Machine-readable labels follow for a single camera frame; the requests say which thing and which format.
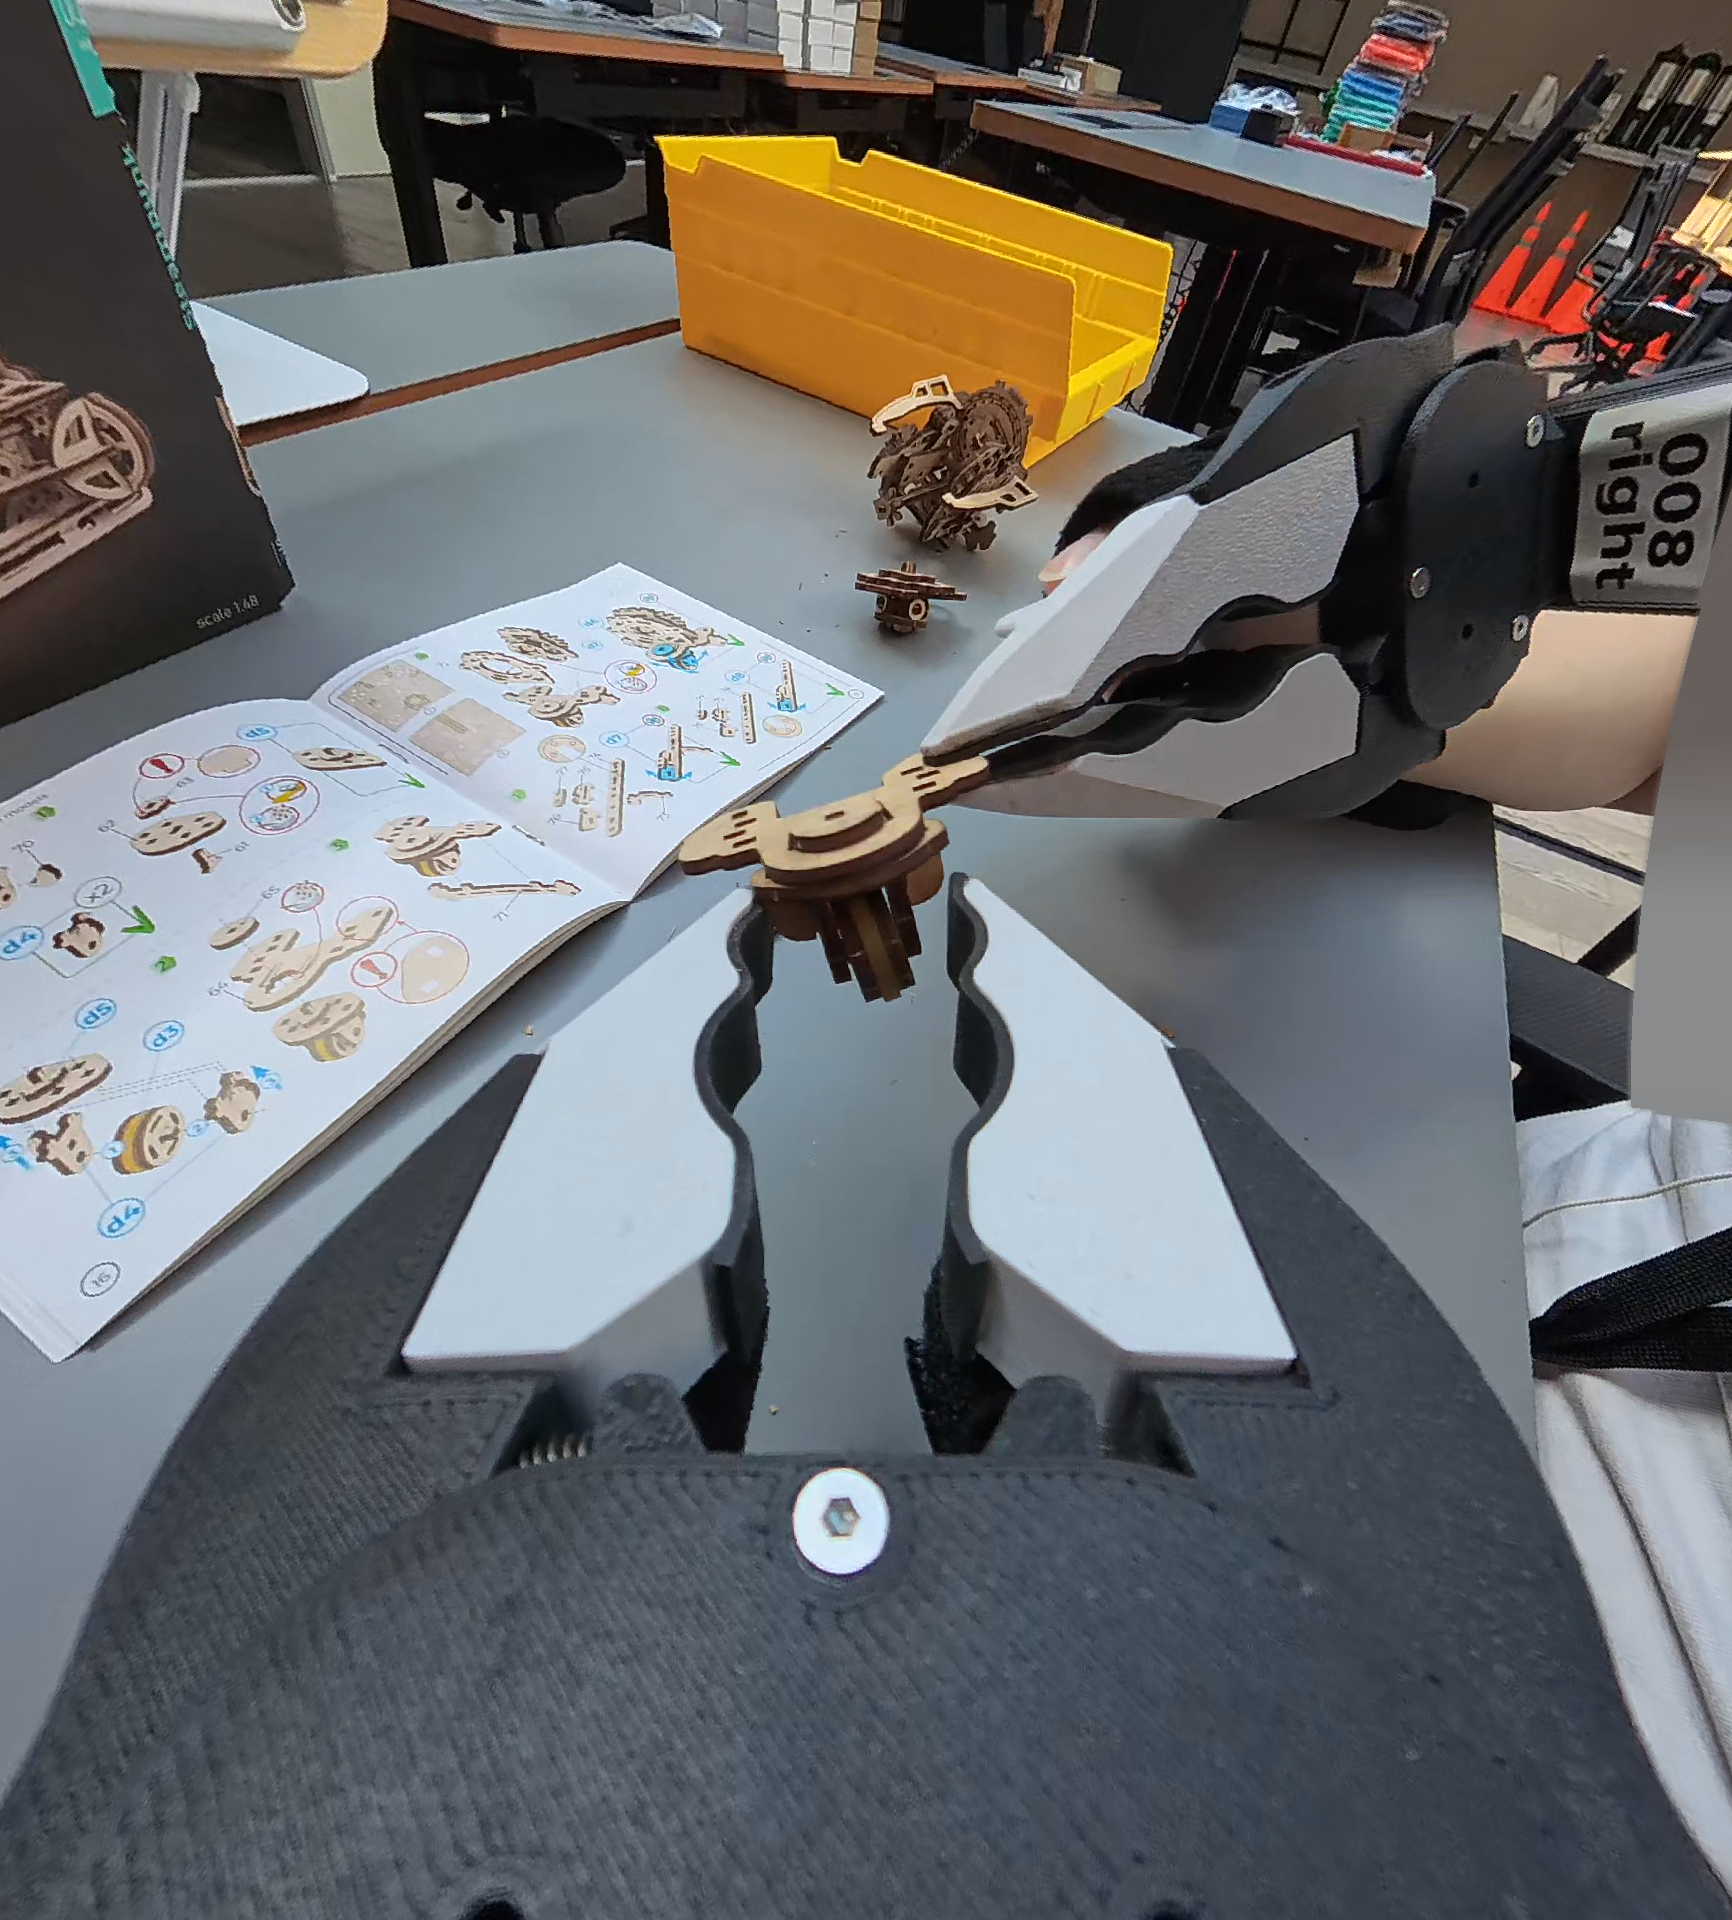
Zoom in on grey background table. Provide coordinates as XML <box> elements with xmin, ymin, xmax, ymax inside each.
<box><xmin>385</xmin><ymin>0</ymin><xmax>957</xmax><ymax>264</ymax></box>
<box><xmin>971</xmin><ymin>97</ymin><xmax>1437</xmax><ymax>430</ymax></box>

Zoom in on white document stand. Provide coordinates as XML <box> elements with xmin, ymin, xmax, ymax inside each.
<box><xmin>85</xmin><ymin>0</ymin><xmax>387</xmax><ymax>430</ymax></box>

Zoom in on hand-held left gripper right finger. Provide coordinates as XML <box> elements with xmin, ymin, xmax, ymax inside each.
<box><xmin>944</xmin><ymin>875</ymin><xmax>1302</xmax><ymax>1446</ymax></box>

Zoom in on person's right forearm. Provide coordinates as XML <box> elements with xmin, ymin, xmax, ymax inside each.
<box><xmin>1420</xmin><ymin>608</ymin><xmax>1699</xmax><ymax>819</ymax></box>

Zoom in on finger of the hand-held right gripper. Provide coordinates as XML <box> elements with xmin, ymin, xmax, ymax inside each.
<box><xmin>986</xmin><ymin>653</ymin><xmax>1375</xmax><ymax>825</ymax></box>
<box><xmin>923</xmin><ymin>442</ymin><xmax>1377</xmax><ymax>759</ymax></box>

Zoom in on black office chair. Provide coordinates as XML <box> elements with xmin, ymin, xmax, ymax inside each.
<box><xmin>458</xmin><ymin>113</ymin><xmax>630</xmax><ymax>254</ymax></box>

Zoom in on row of white boxes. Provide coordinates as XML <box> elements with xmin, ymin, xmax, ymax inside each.
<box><xmin>652</xmin><ymin>0</ymin><xmax>880</xmax><ymax>74</ymax></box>

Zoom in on black metal frames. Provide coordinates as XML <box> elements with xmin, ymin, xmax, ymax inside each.
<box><xmin>1435</xmin><ymin>53</ymin><xmax>1732</xmax><ymax>378</ymax></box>

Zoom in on wooden gear model assembly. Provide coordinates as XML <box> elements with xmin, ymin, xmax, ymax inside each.
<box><xmin>865</xmin><ymin>376</ymin><xmax>1039</xmax><ymax>550</ymax></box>

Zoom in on person's white shirt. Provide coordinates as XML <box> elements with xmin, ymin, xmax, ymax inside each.
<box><xmin>1517</xmin><ymin>1109</ymin><xmax>1732</xmax><ymax>1920</ymax></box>

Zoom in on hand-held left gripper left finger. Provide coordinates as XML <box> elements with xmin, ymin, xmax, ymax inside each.
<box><xmin>398</xmin><ymin>885</ymin><xmax>781</xmax><ymax>1415</ymax></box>

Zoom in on black model kit box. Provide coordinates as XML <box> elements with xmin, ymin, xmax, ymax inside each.
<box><xmin>0</xmin><ymin>0</ymin><xmax>294</xmax><ymax>767</ymax></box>

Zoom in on orange traffic cone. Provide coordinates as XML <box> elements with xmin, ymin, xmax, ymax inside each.
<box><xmin>1532</xmin><ymin>209</ymin><xmax>1606</xmax><ymax>335</ymax></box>
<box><xmin>1472</xmin><ymin>202</ymin><xmax>1550</xmax><ymax>318</ymax></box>

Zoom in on wooden model part with disc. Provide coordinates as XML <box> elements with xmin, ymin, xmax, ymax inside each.
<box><xmin>677</xmin><ymin>749</ymin><xmax>994</xmax><ymax>1005</ymax></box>

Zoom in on yellow plastic bin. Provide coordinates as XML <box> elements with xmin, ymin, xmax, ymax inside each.
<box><xmin>656</xmin><ymin>136</ymin><xmax>1174</xmax><ymax>465</ymax></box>

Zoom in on black strap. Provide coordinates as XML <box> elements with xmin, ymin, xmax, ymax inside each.
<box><xmin>1526</xmin><ymin>1185</ymin><xmax>1732</xmax><ymax>1375</ymax></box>

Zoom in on stack of coloured packets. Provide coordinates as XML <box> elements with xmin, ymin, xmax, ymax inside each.
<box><xmin>1323</xmin><ymin>0</ymin><xmax>1441</xmax><ymax>153</ymax></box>

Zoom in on illustrated instruction booklet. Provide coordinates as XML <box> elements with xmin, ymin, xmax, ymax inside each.
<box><xmin>0</xmin><ymin>562</ymin><xmax>886</xmax><ymax>1365</ymax></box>

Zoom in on small wooden model assembly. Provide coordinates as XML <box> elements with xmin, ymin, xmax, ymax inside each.
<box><xmin>853</xmin><ymin>562</ymin><xmax>965</xmax><ymax>635</ymax></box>

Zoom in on person's right hand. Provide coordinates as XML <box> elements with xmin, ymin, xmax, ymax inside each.
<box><xmin>1037</xmin><ymin>436</ymin><xmax>1238</xmax><ymax>602</ymax></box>

